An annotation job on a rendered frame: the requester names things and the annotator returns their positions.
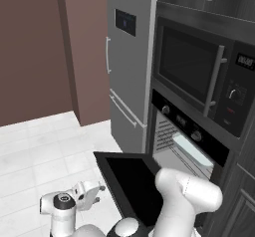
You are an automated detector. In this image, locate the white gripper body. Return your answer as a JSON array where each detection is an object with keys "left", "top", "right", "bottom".
[{"left": 79, "top": 180, "right": 103, "bottom": 212}]

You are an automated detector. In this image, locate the black oven door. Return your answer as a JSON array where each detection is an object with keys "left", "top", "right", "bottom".
[{"left": 93, "top": 150, "right": 200, "bottom": 229}]

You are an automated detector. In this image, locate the pale cake pan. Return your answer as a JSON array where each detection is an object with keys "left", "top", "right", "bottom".
[{"left": 171, "top": 132, "right": 214, "bottom": 168}]

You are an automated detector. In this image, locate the black oven knob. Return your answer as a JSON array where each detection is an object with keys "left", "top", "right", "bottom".
[
  {"left": 160, "top": 104, "right": 171, "bottom": 116},
  {"left": 190, "top": 128, "right": 204, "bottom": 143}
]

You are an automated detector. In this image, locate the black built-in oven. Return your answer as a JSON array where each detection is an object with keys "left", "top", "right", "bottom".
[{"left": 93, "top": 88, "right": 234, "bottom": 237}]

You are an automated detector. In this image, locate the black microwave door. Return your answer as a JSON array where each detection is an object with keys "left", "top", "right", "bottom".
[{"left": 152, "top": 16, "right": 235, "bottom": 119}]

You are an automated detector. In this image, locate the black microwave oven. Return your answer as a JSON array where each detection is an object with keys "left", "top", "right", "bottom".
[{"left": 151, "top": 14, "right": 255, "bottom": 139}]

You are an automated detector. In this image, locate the grey fridge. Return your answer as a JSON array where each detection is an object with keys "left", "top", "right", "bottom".
[{"left": 106, "top": 0, "right": 159, "bottom": 154}]

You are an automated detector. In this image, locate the dark wood tall cabinet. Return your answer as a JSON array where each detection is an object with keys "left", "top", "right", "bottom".
[{"left": 198, "top": 115, "right": 255, "bottom": 237}]

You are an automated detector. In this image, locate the black microwave knob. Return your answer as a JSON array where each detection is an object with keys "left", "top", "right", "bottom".
[{"left": 228, "top": 87, "right": 244, "bottom": 104}]

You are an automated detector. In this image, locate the silver fridge drawer handle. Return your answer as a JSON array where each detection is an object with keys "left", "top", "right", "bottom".
[{"left": 109, "top": 88, "right": 138, "bottom": 129}]

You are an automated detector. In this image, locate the wire oven rack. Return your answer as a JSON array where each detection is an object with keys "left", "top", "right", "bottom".
[{"left": 154, "top": 143, "right": 214, "bottom": 182}]

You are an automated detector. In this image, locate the silver fridge door handle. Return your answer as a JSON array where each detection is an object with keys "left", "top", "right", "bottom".
[{"left": 105, "top": 36, "right": 113, "bottom": 76}]

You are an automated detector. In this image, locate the silver microwave door handle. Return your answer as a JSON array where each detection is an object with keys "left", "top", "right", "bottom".
[{"left": 202, "top": 44, "right": 229, "bottom": 119}]

